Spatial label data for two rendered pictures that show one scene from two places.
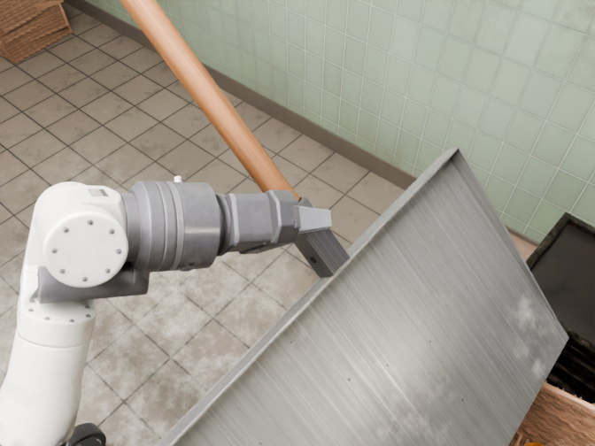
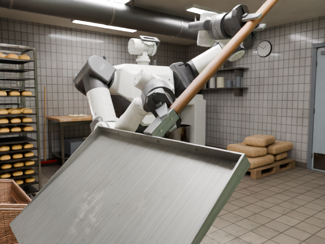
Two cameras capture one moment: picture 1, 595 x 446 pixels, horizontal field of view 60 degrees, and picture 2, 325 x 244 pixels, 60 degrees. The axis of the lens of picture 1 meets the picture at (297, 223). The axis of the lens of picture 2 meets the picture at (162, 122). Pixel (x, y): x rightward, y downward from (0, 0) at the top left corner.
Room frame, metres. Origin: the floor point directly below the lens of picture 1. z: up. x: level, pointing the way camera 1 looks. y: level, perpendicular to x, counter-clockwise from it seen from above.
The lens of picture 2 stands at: (0.51, -0.69, 1.27)
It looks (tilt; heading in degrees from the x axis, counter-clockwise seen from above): 5 degrees down; 102
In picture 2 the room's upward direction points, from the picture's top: straight up
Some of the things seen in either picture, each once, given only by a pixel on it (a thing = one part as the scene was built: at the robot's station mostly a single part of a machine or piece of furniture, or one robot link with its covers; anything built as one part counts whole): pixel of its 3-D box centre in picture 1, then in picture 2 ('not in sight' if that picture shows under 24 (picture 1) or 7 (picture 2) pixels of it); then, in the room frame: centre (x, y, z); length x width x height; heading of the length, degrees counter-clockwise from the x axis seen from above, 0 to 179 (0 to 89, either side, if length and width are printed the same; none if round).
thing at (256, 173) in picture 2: not in sight; (256, 164); (1.11, 4.47, 0.07); 1.20 x 0.80 x 0.14; 50
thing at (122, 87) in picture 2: not in sight; (136, 96); (0.12, 0.57, 1.27); 0.34 x 0.30 x 0.36; 45
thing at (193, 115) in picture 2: not in sight; (182, 124); (-0.37, 5.51, 0.66); 1.00 x 0.66 x 1.32; 50
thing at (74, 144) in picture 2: not in sight; (75, 146); (-2.15, 4.02, 0.35); 0.50 x 0.36 x 0.24; 140
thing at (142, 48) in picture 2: not in sight; (141, 50); (0.16, 0.52, 1.47); 0.10 x 0.07 x 0.09; 45
